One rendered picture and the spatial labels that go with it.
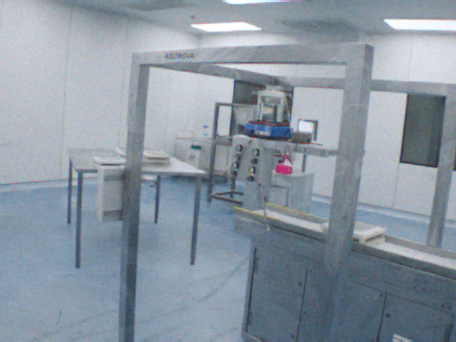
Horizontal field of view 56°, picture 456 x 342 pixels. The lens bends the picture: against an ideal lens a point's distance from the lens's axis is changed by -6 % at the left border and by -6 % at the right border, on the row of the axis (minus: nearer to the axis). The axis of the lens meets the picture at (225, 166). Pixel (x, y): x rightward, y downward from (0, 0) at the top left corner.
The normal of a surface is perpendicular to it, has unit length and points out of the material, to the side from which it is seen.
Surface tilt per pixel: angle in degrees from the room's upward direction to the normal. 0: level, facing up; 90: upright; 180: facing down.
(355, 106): 90
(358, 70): 90
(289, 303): 90
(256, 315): 90
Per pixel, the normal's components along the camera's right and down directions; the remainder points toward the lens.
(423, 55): -0.59, 0.05
